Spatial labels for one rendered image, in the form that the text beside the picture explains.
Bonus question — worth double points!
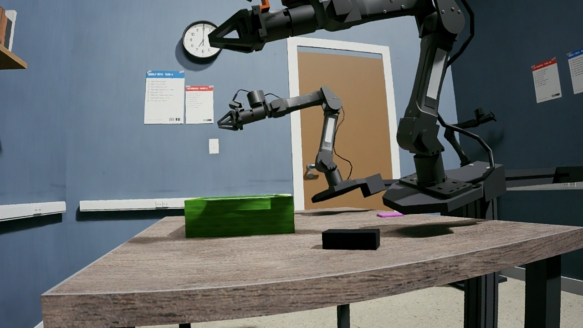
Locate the green wooden maze board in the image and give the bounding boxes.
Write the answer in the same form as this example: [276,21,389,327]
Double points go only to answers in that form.
[184,195,295,238]

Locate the pink flat board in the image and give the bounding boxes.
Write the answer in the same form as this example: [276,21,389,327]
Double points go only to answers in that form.
[377,212,404,217]

